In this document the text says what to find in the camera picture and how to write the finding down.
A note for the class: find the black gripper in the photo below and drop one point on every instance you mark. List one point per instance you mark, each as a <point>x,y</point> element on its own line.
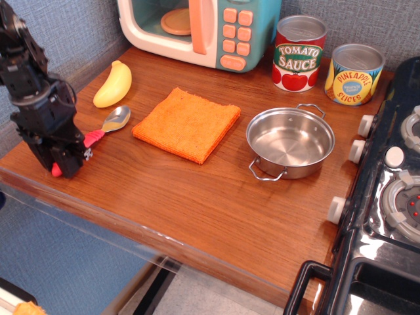
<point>45,121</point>

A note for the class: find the red handled metal spoon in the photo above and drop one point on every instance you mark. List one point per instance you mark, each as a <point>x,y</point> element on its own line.
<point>116,120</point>

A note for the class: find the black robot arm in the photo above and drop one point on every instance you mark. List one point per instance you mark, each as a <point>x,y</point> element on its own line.
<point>23,61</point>

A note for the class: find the orange folded cloth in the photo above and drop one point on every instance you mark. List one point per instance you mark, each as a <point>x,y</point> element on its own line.
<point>187,125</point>

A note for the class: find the yellow toy banana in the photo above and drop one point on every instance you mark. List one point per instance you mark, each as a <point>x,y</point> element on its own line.
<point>116,86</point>

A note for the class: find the orange object bottom corner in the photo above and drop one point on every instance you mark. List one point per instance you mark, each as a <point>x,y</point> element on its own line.
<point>28,308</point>

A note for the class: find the orange microwave plate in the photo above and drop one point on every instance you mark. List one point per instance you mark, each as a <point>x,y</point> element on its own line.
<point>176,22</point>

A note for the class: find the toy microwave oven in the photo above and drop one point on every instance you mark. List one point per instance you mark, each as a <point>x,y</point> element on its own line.
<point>227,35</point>

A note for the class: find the stainless steel pot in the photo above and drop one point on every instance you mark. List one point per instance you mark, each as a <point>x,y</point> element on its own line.
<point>289,143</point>

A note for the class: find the tomato sauce can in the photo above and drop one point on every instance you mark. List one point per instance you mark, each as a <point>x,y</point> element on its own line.
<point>298,51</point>

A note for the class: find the pineapple slices can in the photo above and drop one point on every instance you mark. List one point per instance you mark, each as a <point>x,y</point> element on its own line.
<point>354,73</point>

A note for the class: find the black toy stove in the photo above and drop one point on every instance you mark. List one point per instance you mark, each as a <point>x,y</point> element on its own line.
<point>375,268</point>

